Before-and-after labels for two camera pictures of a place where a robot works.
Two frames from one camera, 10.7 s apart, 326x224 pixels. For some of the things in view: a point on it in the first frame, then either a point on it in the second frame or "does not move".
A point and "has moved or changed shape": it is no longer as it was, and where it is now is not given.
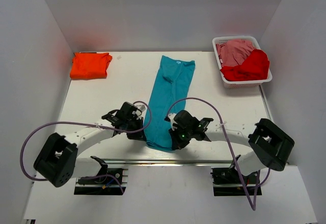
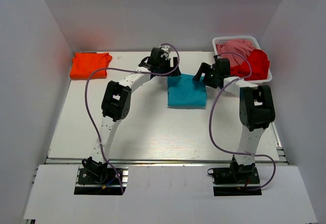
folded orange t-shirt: [86, 65] does not move
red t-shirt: [254, 67] does not move
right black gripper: [175, 139] → [207, 75]
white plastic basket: [240, 84] does not move
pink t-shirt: [233, 52] does not move
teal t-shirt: [168, 94] has moved or changed shape
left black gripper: [137, 131] → [167, 65]
